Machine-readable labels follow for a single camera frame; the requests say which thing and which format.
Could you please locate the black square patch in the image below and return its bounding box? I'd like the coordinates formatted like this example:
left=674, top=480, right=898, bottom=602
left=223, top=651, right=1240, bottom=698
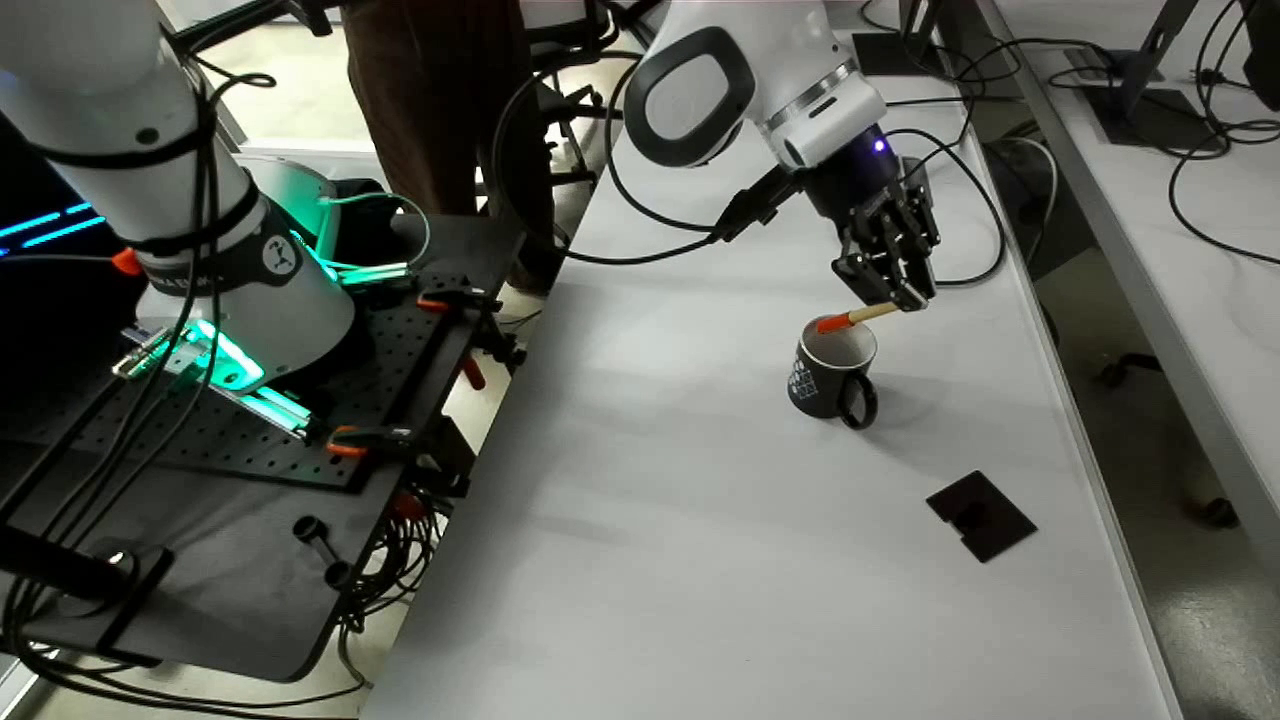
left=929, top=470, right=1037, bottom=564

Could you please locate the monitor stand with base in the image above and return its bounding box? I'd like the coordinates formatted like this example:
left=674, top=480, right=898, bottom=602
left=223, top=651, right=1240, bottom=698
left=1068, top=0, right=1280, bottom=149

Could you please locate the black mounting breadboard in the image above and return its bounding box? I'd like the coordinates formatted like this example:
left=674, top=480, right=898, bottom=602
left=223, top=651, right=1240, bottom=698
left=0, top=216, right=518, bottom=680

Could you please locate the white cable at robot base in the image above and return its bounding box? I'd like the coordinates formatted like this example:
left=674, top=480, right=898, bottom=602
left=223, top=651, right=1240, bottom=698
left=313, top=186, right=439, bottom=293

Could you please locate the black cable on far desk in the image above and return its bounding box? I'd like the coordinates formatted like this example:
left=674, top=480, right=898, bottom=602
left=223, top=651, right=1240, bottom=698
left=1163, top=114, right=1280, bottom=271

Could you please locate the black mug white inside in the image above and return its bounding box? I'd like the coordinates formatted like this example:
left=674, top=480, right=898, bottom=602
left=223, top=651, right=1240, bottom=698
left=790, top=321, right=882, bottom=426

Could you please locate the person in dark trousers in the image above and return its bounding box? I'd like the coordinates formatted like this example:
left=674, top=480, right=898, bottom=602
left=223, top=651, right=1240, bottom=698
left=339, top=0, right=561, bottom=297

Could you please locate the orange and beige pen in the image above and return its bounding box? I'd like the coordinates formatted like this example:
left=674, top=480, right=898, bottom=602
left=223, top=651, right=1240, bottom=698
left=814, top=302, right=900, bottom=336

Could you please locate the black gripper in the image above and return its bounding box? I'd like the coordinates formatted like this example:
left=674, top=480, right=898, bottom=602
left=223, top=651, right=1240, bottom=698
left=809, top=126, right=936, bottom=310

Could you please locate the black cable on table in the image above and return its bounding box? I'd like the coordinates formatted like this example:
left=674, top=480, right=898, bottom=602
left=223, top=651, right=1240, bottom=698
left=877, top=124, right=1014, bottom=293

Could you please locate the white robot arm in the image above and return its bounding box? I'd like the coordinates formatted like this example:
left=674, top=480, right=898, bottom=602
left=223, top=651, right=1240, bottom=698
left=0, top=0, right=936, bottom=380

